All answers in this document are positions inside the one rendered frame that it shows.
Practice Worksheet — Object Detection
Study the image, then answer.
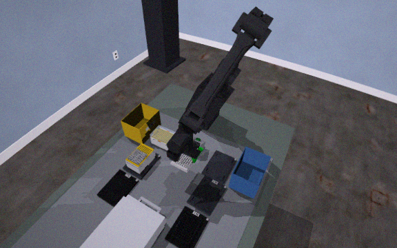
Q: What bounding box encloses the yellow open-top bin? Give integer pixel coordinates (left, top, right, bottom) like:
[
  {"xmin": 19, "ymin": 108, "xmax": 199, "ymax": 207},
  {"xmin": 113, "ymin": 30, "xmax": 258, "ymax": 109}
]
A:
[{"xmin": 121, "ymin": 103, "xmax": 161, "ymax": 144}]

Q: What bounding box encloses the blue open-top bin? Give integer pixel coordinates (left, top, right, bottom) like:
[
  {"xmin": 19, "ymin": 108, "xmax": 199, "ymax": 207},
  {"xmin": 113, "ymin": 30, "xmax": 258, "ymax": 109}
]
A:
[{"xmin": 229, "ymin": 147, "xmax": 271, "ymax": 198}]

